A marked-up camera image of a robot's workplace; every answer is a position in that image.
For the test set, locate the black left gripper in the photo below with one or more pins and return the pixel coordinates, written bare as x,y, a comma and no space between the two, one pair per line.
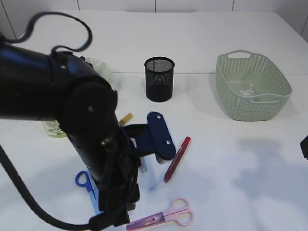
118,192

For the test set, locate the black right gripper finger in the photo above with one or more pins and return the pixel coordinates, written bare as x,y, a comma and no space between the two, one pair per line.
304,147

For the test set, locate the blue scissors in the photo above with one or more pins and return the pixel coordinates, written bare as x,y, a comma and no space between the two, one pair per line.
84,179

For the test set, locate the pink scissors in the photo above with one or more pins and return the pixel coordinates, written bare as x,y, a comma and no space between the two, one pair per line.
179,212

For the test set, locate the clear plastic sheet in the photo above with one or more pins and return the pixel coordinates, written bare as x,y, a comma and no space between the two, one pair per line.
247,89

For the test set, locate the yellow tea bottle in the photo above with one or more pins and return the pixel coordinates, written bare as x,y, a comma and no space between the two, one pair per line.
53,129

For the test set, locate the purple artificial grape bunch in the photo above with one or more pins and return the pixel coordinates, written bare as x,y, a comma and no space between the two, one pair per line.
84,59

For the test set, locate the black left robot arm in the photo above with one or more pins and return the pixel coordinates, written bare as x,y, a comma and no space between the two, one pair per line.
62,87

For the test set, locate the silver glitter pen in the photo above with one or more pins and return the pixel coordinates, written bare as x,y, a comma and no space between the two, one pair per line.
143,167

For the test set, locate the gold glitter pen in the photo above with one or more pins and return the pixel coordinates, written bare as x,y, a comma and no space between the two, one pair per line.
125,119

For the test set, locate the red glitter pen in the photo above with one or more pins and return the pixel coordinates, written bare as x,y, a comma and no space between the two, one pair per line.
175,162

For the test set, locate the green woven plastic basket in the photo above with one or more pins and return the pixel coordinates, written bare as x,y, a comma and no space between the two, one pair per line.
272,89

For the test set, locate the black mesh pen holder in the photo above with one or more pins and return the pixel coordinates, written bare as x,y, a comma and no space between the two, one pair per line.
159,72

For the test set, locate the green wavy glass bowl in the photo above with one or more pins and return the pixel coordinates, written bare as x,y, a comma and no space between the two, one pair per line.
102,69

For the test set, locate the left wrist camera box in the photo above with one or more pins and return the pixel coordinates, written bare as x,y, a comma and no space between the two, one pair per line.
150,138

